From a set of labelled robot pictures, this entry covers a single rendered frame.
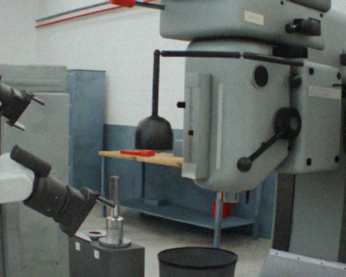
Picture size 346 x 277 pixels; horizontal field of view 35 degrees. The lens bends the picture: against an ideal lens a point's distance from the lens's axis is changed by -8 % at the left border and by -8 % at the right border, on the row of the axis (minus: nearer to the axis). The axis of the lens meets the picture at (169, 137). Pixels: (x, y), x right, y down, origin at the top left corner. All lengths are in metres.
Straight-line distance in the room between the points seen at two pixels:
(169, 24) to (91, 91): 7.38
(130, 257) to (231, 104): 0.57
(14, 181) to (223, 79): 0.47
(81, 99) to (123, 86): 0.65
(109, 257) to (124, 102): 7.09
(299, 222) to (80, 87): 7.06
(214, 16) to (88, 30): 8.39
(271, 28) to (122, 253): 0.71
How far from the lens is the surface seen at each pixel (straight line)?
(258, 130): 1.17
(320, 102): 1.32
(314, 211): 1.58
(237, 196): 1.25
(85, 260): 1.60
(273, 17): 1.19
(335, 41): 1.41
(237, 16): 1.11
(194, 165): 1.16
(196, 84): 1.15
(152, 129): 1.06
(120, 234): 1.55
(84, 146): 8.56
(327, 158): 1.36
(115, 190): 1.53
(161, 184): 7.88
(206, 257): 3.57
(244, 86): 1.15
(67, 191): 1.29
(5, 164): 1.23
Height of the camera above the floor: 1.48
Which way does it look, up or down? 3 degrees down
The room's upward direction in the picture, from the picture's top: 2 degrees clockwise
